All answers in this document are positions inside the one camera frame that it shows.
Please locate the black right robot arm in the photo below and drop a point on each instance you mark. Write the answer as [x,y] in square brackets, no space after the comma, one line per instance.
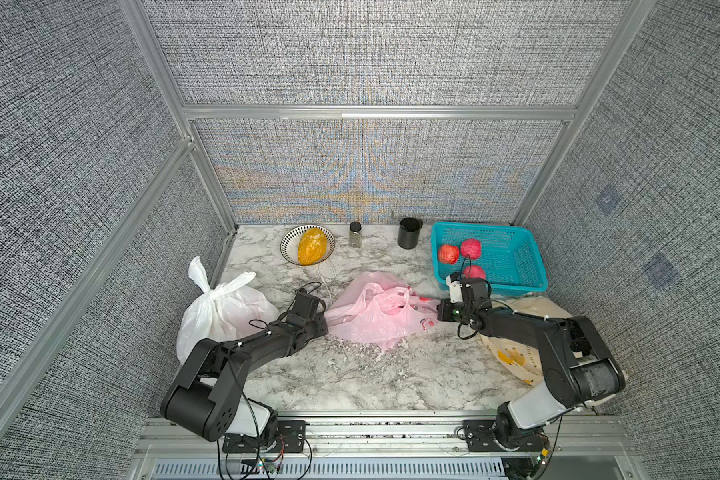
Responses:
[524,416]

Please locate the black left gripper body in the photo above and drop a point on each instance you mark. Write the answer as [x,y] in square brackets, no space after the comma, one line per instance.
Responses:
[319,326]

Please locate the teal plastic basket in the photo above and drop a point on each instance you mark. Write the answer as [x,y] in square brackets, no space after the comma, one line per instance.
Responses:
[510,256]

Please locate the yellow food on plate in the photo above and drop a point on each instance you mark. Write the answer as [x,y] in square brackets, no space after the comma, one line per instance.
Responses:
[313,246]

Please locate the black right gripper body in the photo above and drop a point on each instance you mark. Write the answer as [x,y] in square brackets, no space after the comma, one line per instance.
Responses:
[453,312]

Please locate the cream banana print plastic bag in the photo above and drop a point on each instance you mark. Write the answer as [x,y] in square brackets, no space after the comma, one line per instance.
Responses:
[516,354]

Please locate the white plastic bag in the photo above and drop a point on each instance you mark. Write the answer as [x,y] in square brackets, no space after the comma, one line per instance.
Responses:
[221,313]

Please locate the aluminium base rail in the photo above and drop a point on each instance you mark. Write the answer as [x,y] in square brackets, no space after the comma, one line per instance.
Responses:
[394,445]

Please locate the patterned plate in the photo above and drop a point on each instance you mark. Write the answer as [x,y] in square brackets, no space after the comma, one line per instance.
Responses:
[290,241]

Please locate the black cylindrical cup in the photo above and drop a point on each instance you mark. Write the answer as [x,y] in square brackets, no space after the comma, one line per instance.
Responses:
[409,232]

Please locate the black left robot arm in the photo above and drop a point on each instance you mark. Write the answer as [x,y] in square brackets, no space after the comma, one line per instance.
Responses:
[206,393]

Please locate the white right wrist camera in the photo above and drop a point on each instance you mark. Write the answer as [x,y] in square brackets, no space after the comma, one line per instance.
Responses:
[455,288]

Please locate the glass herb spice jar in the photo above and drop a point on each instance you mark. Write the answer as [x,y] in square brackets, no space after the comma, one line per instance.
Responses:
[355,234]

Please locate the pink plastic bag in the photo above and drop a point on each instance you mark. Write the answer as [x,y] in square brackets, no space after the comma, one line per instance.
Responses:
[380,309]

